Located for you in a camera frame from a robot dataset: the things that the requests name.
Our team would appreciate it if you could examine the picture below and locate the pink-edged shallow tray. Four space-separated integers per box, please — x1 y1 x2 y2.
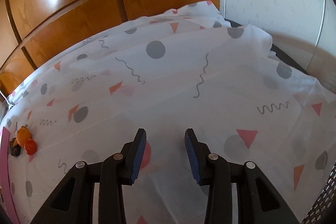
1 127 20 224

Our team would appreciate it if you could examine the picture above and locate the perforated black metal bin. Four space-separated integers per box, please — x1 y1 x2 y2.
302 165 336 224

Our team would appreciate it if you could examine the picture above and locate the dark brown dried fruit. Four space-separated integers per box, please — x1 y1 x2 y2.
9 138 21 157

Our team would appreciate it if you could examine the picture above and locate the white kettle power cord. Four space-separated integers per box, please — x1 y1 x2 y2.
0 90 16 109

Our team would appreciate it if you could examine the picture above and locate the small red tomato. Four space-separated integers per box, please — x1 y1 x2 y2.
24 139 38 156

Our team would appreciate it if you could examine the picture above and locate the white patterned tablecloth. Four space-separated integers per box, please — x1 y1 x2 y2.
1 1 335 223

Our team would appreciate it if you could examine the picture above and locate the orange mandarin with stem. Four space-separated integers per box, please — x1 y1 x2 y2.
17 124 32 147

